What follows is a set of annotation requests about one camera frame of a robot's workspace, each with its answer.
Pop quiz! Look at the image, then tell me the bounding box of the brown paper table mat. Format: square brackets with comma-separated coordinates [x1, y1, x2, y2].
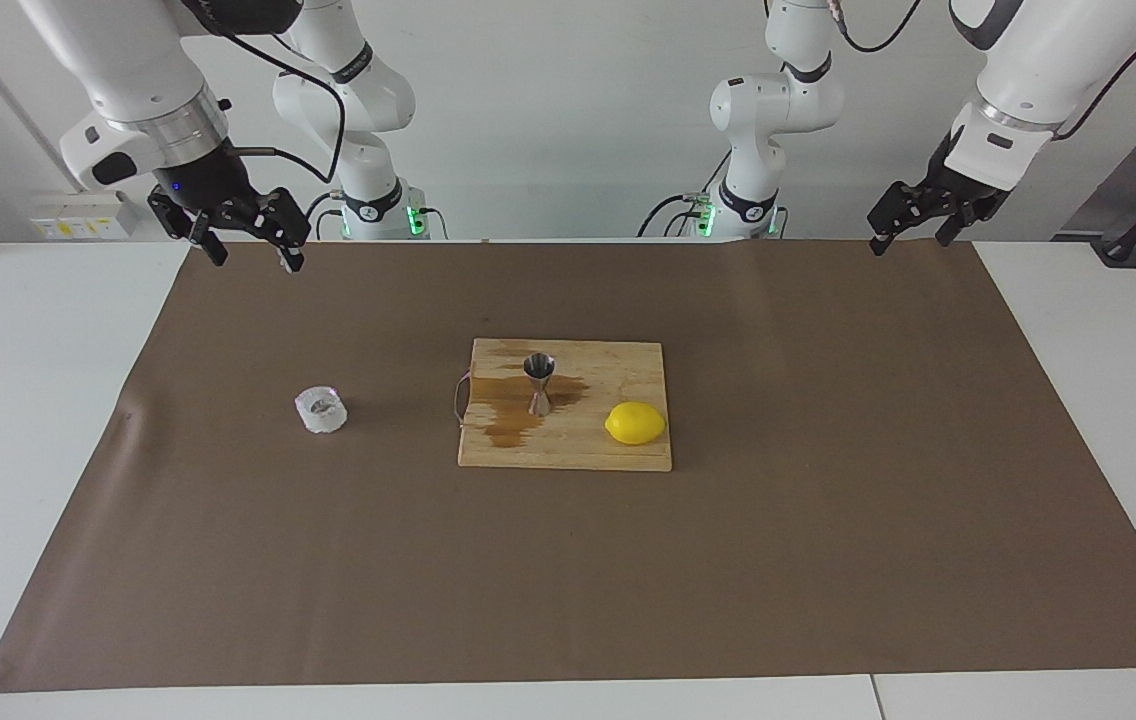
[0, 238, 1136, 693]

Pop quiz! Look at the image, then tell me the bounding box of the black left base cable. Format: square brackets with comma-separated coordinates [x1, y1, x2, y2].
[636, 150, 734, 239]

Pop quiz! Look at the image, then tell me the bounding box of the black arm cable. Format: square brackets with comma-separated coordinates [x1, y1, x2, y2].
[828, 0, 1136, 148]
[183, 0, 347, 236]

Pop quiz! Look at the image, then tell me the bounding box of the wooden cutting board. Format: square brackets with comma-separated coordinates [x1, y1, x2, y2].
[451, 338, 674, 473]

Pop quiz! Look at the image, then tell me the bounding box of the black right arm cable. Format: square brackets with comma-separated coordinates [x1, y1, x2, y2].
[183, 0, 347, 236]

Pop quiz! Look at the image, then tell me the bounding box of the black right base cable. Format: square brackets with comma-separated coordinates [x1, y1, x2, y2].
[296, 190, 345, 241]

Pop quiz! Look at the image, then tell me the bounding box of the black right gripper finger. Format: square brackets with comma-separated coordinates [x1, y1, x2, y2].
[147, 187, 229, 268]
[228, 187, 312, 275]

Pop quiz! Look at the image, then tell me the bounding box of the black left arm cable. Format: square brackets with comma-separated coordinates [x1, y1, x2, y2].
[828, 0, 1136, 148]

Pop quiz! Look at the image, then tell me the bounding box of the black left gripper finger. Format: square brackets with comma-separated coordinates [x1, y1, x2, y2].
[867, 180, 939, 257]
[936, 198, 992, 249]

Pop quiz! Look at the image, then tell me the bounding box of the black base cable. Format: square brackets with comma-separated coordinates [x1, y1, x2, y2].
[636, 150, 734, 239]
[296, 190, 345, 241]

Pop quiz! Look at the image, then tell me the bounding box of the steel double jigger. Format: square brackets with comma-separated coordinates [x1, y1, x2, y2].
[523, 353, 557, 417]

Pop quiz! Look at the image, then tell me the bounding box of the yellow lemon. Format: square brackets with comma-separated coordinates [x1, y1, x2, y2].
[604, 401, 668, 447]

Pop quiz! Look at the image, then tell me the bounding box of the white wall socket box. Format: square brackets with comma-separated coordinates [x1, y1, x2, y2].
[31, 190, 139, 241]

